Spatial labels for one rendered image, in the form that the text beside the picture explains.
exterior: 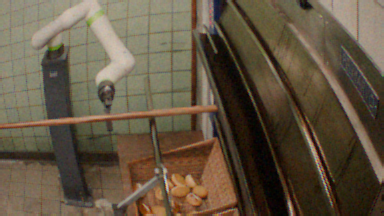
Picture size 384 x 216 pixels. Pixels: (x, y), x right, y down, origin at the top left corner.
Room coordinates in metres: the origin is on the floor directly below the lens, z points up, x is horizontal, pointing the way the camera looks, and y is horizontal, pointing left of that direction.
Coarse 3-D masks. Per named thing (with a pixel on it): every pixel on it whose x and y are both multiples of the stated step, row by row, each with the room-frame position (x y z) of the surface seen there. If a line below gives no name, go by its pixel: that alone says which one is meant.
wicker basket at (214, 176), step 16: (208, 144) 2.30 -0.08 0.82; (144, 160) 2.25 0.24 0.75; (176, 160) 2.28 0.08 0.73; (192, 160) 2.29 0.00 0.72; (208, 160) 2.30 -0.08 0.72; (224, 160) 2.12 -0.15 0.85; (128, 176) 2.12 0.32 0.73; (144, 176) 2.25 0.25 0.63; (208, 176) 2.22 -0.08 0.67; (224, 176) 2.03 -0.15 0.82; (192, 192) 2.17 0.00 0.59; (208, 192) 2.12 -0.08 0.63; (224, 192) 1.95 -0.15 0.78; (192, 208) 2.02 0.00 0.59; (208, 208) 2.02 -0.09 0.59; (224, 208) 1.77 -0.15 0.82
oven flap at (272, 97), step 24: (216, 24) 2.31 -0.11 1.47; (240, 24) 2.08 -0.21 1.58; (240, 48) 1.98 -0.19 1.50; (240, 72) 1.83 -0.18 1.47; (264, 72) 1.68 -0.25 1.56; (264, 96) 1.61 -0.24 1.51; (264, 120) 1.51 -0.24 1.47; (288, 120) 1.36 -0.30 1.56; (288, 144) 1.29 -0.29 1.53; (288, 168) 1.21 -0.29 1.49; (312, 168) 1.07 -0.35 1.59; (288, 192) 1.11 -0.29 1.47; (312, 192) 0.99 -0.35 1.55
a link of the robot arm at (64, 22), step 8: (72, 8) 2.34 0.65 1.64; (80, 8) 2.36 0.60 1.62; (64, 16) 2.29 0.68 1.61; (72, 16) 2.29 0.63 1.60; (80, 16) 2.34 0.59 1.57; (56, 24) 2.33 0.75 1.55; (64, 24) 2.27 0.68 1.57; (72, 24) 2.29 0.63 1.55; (40, 32) 2.47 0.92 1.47; (48, 32) 2.39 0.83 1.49; (56, 32) 2.35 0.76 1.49; (32, 40) 2.49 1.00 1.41; (40, 40) 2.44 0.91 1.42; (48, 40) 2.43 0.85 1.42; (40, 48) 2.49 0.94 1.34
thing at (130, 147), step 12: (180, 132) 2.76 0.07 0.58; (192, 132) 2.76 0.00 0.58; (120, 144) 2.62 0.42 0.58; (132, 144) 2.62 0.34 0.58; (144, 144) 2.63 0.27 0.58; (168, 144) 2.64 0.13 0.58; (180, 144) 2.64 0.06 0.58; (192, 144) 2.64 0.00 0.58; (120, 156) 2.49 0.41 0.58; (132, 156) 2.50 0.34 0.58; (144, 156) 2.51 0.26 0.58; (120, 168) 2.37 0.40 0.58; (144, 168) 2.39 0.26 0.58; (180, 168) 2.41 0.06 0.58; (132, 180) 2.27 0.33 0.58; (132, 204) 2.04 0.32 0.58
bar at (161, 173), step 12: (144, 84) 2.28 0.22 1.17; (156, 132) 1.89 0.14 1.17; (156, 144) 1.80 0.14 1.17; (156, 156) 1.72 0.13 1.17; (156, 168) 1.66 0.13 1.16; (156, 180) 1.62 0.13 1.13; (144, 192) 1.61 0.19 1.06; (168, 192) 1.49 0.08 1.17; (120, 204) 1.60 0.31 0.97; (168, 204) 1.41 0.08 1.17
